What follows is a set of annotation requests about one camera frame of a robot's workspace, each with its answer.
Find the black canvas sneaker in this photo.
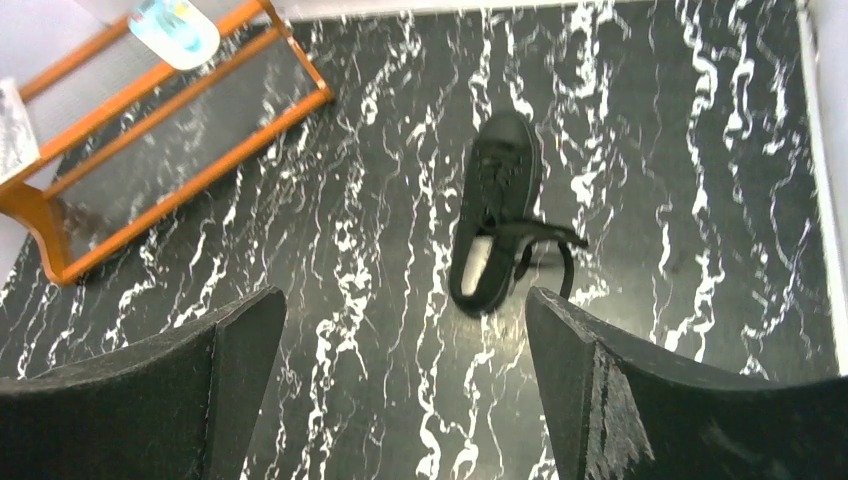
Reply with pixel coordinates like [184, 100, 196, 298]
[448, 110, 541, 317]

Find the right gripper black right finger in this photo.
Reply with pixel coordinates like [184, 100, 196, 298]
[525, 287, 847, 479]

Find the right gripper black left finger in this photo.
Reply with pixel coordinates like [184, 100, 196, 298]
[1, 286, 287, 479]

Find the blue item blister pack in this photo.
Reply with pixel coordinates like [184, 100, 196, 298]
[128, 0, 221, 71]

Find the orange wooden shelf rack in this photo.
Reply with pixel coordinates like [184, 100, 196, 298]
[1, 1, 334, 285]

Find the black shoelace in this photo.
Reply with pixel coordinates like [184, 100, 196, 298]
[478, 219, 589, 299]

